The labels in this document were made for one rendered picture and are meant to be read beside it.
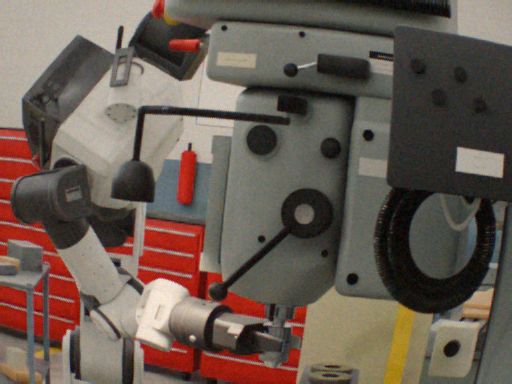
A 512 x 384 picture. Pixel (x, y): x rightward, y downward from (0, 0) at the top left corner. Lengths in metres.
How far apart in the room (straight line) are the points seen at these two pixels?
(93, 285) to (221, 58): 0.62
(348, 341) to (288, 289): 1.85
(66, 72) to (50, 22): 9.96
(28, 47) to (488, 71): 11.03
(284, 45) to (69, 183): 0.56
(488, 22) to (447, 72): 9.48
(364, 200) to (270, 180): 0.15
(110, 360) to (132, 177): 0.80
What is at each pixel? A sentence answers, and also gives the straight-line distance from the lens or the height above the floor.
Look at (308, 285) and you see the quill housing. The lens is 1.71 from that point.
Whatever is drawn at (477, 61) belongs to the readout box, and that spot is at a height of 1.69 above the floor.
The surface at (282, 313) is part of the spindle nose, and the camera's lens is 1.78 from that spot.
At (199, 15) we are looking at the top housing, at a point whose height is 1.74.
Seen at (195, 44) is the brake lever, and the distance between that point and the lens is 1.93.
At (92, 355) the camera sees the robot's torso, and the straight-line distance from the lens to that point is 2.46.
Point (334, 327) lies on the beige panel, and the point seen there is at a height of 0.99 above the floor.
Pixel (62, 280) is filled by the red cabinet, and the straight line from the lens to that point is 7.04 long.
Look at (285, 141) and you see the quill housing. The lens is 1.69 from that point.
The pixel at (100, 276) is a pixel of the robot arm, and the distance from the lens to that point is 2.13.
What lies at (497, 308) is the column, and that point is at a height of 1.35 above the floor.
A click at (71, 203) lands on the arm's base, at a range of 2.05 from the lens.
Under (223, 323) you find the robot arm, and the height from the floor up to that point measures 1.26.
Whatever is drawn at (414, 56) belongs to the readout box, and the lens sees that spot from 1.38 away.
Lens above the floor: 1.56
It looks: 3 degrees down
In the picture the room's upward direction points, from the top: 6 degrees clockwise
